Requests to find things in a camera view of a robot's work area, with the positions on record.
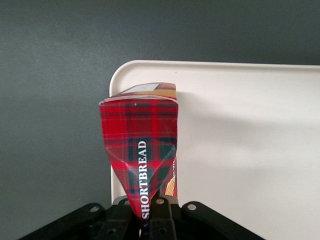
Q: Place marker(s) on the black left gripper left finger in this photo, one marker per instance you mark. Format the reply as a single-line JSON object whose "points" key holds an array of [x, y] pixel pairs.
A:
{"points": [[115, 220]]}

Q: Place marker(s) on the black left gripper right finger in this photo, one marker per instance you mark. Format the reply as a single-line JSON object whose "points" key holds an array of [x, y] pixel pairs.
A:
{"points": [[161, 220]]}

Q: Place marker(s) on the red tartan cookie box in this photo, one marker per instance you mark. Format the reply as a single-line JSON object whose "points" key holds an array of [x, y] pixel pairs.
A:
{"points": [[142, 150]]}

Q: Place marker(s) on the cream plastic tray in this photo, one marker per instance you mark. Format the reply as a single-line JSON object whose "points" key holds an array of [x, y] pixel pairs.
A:
{"points": [[237, 140]]}

